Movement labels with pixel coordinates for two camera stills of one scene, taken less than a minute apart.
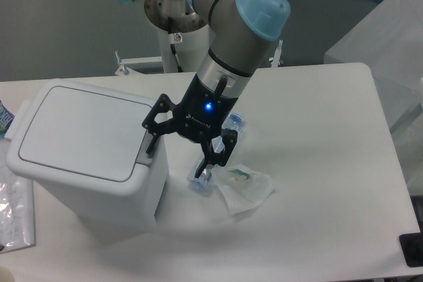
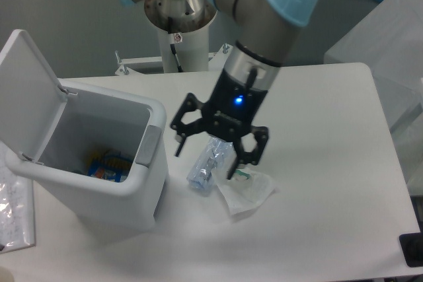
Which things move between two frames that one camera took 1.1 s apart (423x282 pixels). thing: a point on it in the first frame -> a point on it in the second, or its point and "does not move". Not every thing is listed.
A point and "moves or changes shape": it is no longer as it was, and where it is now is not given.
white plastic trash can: [85, 146] moves or changes shape
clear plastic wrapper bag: [242, 187] does not move
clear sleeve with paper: [17, 216] does not move
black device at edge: [412, 248] does not move
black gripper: [199, 117] -> [231, 108]
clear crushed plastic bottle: [234, 121] does not move
